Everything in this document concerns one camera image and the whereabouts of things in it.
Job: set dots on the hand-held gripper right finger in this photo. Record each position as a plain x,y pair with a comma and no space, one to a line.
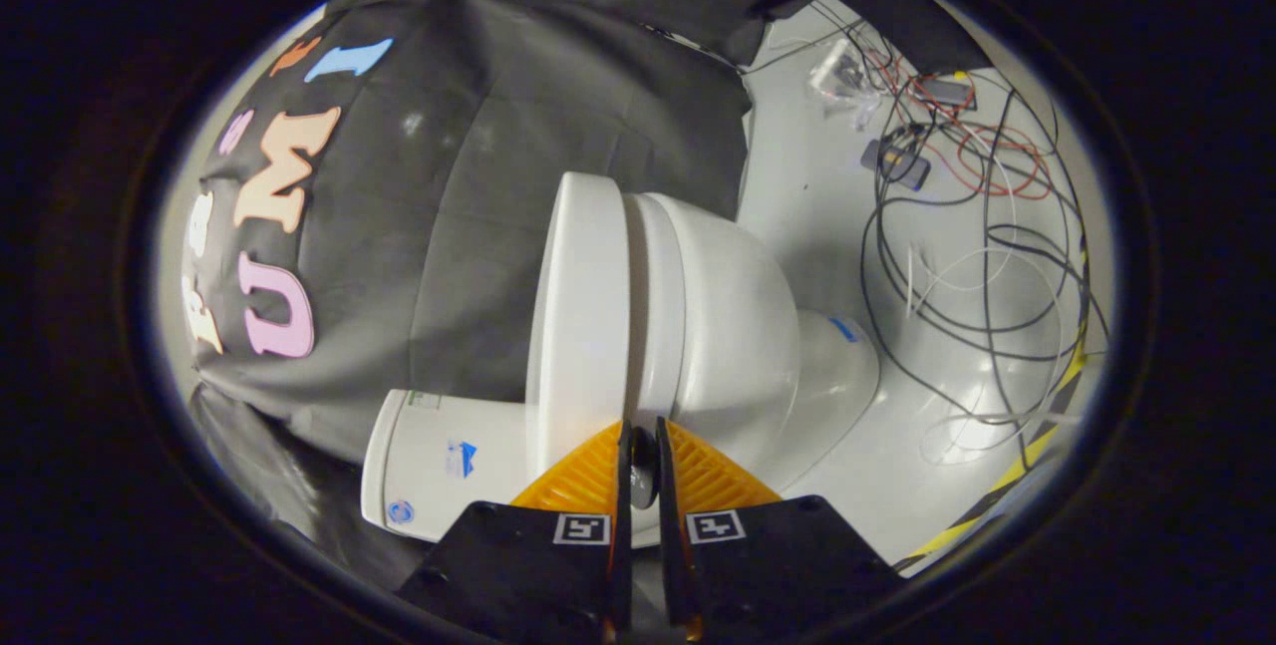
673,565

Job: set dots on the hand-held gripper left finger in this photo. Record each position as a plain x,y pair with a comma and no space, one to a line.
622,565

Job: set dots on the white toilet lid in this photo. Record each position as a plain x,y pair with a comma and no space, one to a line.
583,326

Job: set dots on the white ceramic toilet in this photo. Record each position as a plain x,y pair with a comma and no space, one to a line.
738,326

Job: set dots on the yellow black floor tape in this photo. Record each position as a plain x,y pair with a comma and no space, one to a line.
1007,481

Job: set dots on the black backdrop cloth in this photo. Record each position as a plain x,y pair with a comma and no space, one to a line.
449,176

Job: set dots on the small grey power adapter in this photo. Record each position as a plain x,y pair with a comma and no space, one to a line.
895,163

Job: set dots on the clear plastic bag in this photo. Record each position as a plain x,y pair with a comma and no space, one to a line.
845,82

